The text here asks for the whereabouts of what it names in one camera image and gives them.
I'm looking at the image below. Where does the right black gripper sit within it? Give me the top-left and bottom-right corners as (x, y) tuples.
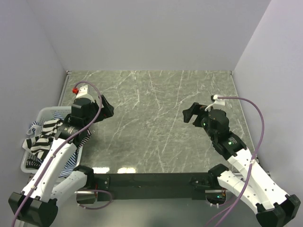
(182, 102), (217, 140)

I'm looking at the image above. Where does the black white striped tank top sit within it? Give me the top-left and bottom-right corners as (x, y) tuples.
(22, 119), (63, 164)

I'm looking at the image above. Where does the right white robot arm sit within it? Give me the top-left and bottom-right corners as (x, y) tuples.
(182, 103), (301, 227)

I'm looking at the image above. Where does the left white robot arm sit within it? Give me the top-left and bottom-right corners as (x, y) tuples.
(9, 95), (114, 227)

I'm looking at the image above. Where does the blue white striped tank top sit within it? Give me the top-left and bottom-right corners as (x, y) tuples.
(26, 112), (80, 178)

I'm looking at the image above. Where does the dark thin striped garment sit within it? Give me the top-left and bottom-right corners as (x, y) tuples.
(77, 129), (92, 149)

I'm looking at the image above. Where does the white plastic laundry basket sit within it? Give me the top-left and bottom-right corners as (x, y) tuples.
(21, 106), (71, 174)

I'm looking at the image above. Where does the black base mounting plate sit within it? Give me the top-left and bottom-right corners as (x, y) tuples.
(75, 173), (228, 204)

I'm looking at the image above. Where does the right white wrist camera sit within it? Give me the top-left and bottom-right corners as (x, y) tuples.
(205, 95), (225, 111)

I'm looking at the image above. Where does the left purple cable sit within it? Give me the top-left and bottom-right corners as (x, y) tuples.
(10, 81), (113, 227)

